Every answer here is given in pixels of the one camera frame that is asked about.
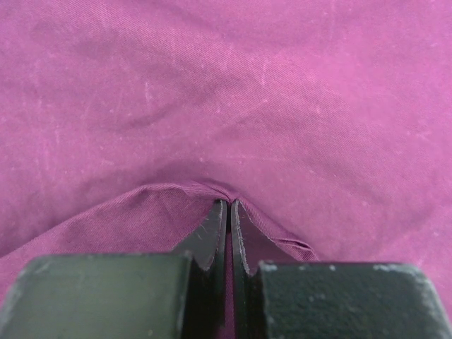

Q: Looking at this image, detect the purple cloth mat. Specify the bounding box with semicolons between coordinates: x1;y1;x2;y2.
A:
0;0;452;339

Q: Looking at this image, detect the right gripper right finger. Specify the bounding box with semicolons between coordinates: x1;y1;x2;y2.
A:
230;201;451;338

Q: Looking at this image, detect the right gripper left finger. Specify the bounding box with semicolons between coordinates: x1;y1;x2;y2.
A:
1;201;227;339

